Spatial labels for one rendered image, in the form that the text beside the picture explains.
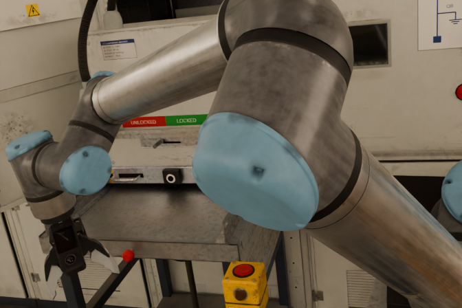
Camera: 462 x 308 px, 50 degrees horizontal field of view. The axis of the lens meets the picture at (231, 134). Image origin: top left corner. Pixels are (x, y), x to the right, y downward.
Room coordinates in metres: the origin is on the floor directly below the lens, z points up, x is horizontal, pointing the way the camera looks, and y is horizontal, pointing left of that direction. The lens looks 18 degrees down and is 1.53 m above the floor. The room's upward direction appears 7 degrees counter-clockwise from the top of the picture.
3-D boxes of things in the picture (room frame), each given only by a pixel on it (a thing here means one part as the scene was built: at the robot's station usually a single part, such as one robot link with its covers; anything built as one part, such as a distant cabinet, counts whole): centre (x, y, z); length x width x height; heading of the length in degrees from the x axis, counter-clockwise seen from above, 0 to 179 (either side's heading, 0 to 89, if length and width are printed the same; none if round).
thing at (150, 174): (1.58, 0.20, 0.90); 0.54 x 0.05 x 0.06; 72
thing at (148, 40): (1.56, 0.21, 1.15); 0.48 x 0.01 x 0.48; 72
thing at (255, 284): (0.94, 0.01, 0.85); 0.08 x 0.08 x 0.10; 72
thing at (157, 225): (1.56, 0.21, 0.82); 0.68 x 0.62 x 0.06; 162
